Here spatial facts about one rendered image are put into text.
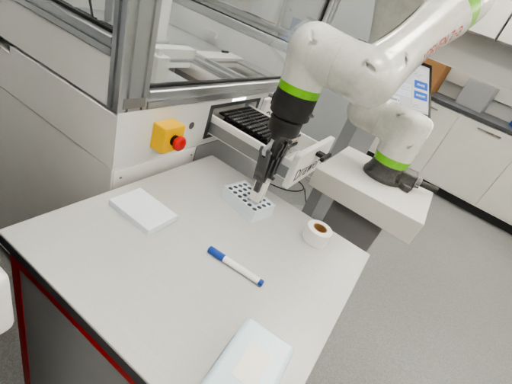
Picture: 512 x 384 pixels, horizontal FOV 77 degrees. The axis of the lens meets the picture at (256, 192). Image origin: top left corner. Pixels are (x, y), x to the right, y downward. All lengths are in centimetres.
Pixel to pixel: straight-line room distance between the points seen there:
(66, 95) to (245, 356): 71
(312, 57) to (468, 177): 345
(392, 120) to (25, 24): 105
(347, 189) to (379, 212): 12
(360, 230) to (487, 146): 280
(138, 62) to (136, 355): 55
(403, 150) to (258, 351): 84
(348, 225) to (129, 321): 89
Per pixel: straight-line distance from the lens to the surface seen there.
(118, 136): 80
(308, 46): 67
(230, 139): 100
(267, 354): 56
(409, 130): 117
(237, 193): 87
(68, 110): 93
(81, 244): 71
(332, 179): 110
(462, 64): 456
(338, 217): 128
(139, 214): 76
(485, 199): 408
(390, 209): 108
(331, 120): 275
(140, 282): 65
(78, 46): 85
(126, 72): 75
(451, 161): 397
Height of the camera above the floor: 126
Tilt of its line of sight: 31 degrees down
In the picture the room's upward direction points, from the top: 21 degrees clockwise
